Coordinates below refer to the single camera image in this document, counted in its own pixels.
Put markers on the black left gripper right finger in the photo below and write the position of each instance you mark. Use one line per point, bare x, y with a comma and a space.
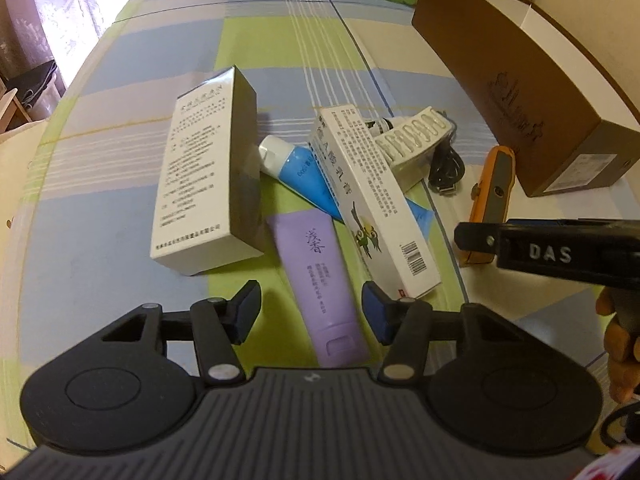
404, 327

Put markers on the tall white medicine box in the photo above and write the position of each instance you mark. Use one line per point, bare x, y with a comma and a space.
207, 209

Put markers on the orange utility knife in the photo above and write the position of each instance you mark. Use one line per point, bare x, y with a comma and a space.
491, 198

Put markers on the cream cartoon cushion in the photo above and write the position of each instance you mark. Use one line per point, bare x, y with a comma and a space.
17, 150

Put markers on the purple cosmetic tube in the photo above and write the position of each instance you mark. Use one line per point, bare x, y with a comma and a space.
314, 265

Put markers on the blue white tube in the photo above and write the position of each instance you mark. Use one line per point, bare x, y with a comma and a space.
297, 169

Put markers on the white patterned small box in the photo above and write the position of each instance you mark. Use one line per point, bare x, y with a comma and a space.
408, 143

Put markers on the long white ointment box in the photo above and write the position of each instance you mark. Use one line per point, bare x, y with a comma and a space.
375, 211

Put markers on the person's right hand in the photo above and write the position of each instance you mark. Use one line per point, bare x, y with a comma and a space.
622, 350

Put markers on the checkered blue green tablecloth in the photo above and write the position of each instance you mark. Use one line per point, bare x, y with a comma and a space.
79, 248

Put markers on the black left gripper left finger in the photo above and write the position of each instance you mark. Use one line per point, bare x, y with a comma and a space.
218, 325

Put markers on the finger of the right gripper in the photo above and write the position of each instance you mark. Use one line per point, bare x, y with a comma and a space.
477, 236

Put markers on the brown open cardboard box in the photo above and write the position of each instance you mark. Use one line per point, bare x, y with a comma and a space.
539, 91

